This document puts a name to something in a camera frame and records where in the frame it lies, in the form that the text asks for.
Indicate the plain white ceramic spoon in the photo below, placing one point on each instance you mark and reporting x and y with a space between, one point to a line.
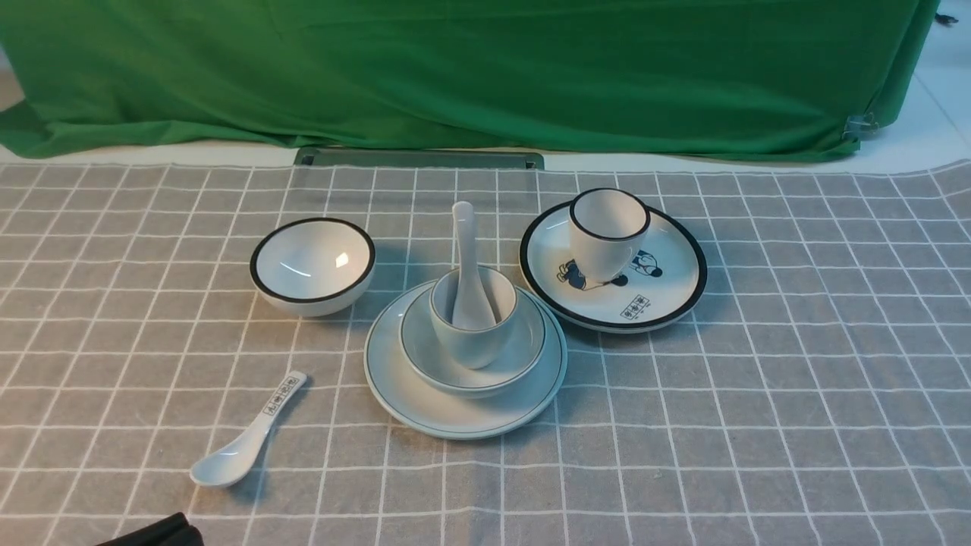
466 280

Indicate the white cup thin rim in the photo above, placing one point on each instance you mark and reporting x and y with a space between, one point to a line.
473 334

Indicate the white bowl thin grey rim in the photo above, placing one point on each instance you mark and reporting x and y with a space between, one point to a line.
431 361

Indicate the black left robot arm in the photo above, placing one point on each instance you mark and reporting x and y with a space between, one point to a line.
173 530

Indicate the white cup black rim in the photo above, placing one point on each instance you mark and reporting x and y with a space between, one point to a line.
606 229

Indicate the white plate thin grey rim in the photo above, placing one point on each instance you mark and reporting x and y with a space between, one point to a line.
398 388

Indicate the white bowl black rim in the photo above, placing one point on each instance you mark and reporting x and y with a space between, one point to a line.
313 267

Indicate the white plate black rim cartoon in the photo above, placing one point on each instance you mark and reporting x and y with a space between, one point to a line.
659 285

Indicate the green backdrop cloth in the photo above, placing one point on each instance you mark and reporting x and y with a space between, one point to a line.
753 81

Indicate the metal clip on cloth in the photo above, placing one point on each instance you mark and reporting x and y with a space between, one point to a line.
861 127

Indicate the white spoon printed handle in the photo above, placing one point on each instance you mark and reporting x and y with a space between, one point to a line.
229 464

